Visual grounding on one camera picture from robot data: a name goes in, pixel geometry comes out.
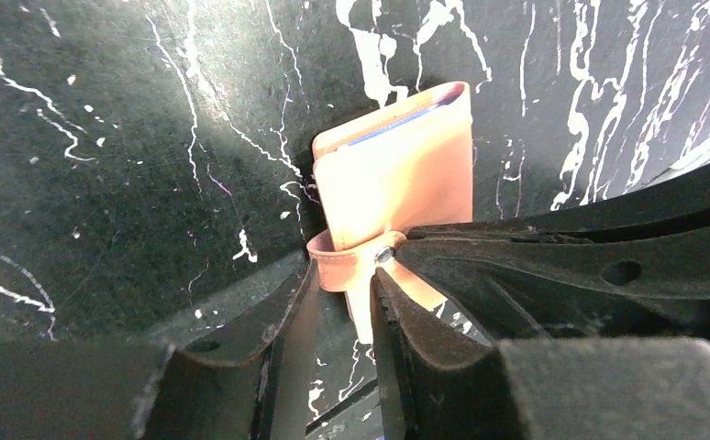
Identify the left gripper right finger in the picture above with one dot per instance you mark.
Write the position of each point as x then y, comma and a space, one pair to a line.
435, 383

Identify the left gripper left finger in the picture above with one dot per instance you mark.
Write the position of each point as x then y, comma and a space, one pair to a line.
246, 380

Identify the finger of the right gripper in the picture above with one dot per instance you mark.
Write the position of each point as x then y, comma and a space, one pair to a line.
523, 282
675, 206

